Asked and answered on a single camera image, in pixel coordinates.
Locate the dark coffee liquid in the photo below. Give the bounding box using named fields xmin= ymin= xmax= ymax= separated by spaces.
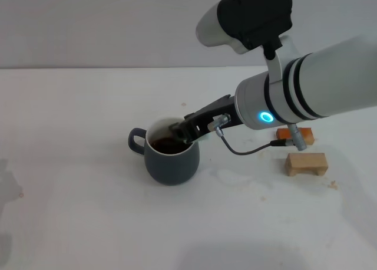
xmin=148 ymin=137 xmax=194 ymax=155

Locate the light wooden notched block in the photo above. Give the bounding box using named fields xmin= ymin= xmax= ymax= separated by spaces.
xmin=284 ymin=152 xmax=329 ymax=177

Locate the orange wooden block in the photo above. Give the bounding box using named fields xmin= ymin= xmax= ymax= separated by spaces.
xmin=276 ymin=127 xmax=315 ymax=146

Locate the grey cable with metal plugs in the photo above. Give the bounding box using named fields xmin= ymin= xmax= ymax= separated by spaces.
xmin=207 ymin=113 xmax=307 ymax=156

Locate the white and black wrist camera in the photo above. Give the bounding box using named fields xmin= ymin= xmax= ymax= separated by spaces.
xmin=196 ymin=0 xmax=299 ymax=85

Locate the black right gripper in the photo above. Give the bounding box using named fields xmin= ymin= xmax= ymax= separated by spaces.
xmin=168 ymin=94 xmax=244 ymax=143

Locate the dark grey ceramic cup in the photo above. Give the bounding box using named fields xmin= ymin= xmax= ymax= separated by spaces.
xmin=127 ymin=116 xmax=200 ymax=186

